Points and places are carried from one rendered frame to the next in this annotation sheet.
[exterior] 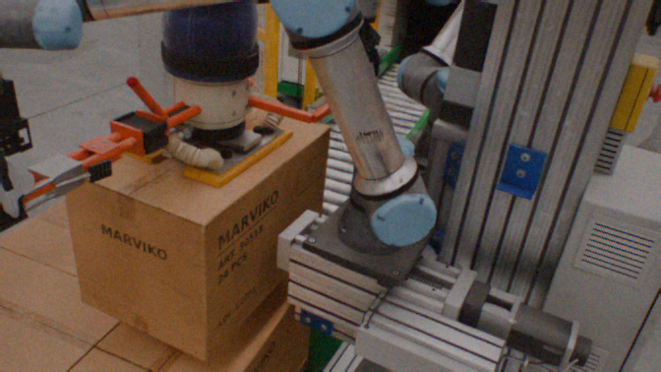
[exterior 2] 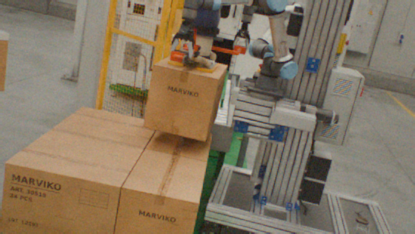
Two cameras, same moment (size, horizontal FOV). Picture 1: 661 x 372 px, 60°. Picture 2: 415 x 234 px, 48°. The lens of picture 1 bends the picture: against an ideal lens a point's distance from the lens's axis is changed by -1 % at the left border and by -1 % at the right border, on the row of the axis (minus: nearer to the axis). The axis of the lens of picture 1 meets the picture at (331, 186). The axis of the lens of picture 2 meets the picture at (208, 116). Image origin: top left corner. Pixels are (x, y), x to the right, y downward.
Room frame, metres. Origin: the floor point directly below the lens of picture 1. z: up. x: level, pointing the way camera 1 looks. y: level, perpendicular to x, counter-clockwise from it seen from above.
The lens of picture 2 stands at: (-1.60, 1.11, 1.57)
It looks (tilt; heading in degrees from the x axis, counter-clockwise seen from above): 15 degrees down; 342
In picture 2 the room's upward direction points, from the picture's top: 12 degrees clockwise
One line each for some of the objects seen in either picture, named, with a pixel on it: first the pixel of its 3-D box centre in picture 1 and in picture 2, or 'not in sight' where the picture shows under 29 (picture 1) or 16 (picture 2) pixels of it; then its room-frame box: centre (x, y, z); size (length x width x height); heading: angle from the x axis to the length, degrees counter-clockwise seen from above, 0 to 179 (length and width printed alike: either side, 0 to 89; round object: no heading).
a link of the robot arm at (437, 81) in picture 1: (451, 96); (273, 54); (1.50, -0.30, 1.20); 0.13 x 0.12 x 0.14; 33
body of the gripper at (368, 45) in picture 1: (358, 38); (244, 29); (1.46, -0.03, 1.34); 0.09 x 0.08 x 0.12; 157
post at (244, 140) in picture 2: not in sight; (249, 124); (2.04, -0.48, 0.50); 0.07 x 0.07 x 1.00; 71
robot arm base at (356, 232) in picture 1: (374, 215); (267, 81); (1.04, -0.10, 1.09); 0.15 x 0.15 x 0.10
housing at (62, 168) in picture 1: (57, 175); not in sight; (0.89, 0.50, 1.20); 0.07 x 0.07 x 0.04; 67
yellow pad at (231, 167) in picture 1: (243, 146); (208, 64); (1.28, 0.23, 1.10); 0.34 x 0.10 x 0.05; 157
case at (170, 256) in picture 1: (211, 210); (188, 93); (1.31, 0.32, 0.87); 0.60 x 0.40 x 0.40; 157
